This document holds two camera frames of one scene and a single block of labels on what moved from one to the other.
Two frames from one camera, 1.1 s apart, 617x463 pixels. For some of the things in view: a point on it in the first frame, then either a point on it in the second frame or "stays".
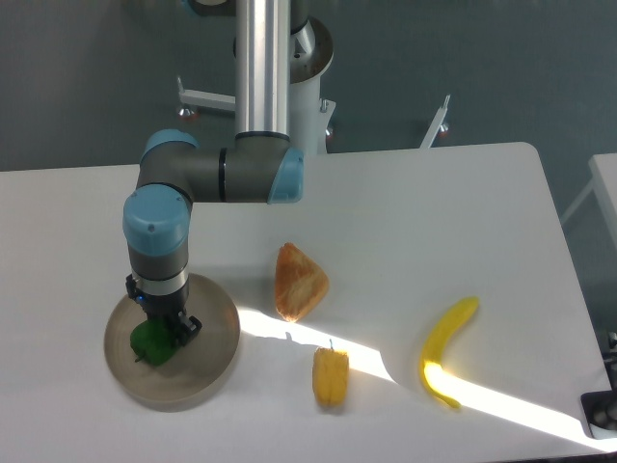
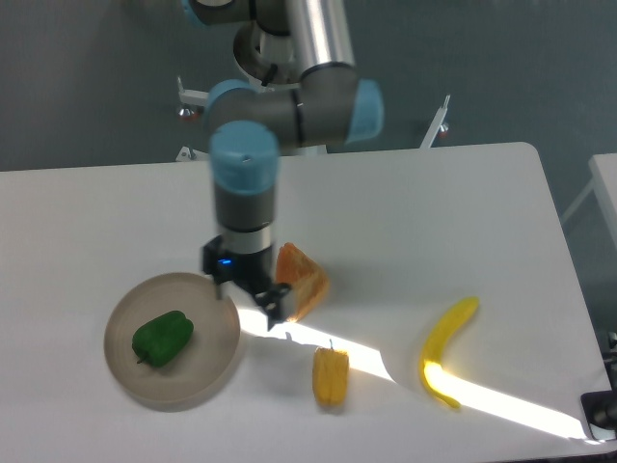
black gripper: [167, 307] -> [253, 271]
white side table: [603, 180] stays
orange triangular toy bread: [300, 282] stays
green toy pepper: [149, 340] stays
